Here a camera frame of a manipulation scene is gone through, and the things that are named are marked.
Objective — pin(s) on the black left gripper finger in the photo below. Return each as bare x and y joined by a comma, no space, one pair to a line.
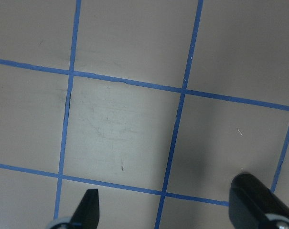
86,215

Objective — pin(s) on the dark glass wine bottle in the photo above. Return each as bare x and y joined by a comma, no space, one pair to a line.
253,206

